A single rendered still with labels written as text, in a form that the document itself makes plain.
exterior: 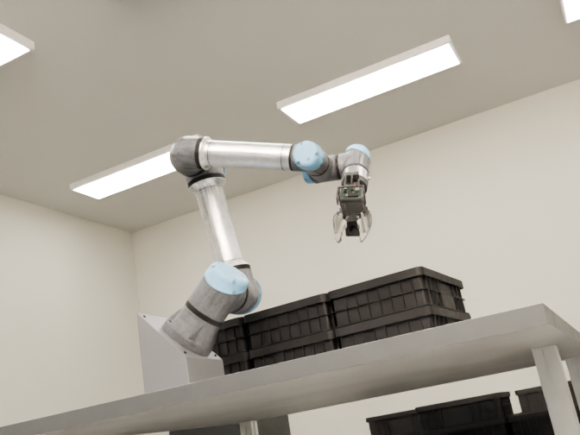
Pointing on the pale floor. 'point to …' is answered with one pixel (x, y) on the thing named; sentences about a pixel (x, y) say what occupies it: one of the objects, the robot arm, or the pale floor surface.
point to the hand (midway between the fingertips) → (349, 241)
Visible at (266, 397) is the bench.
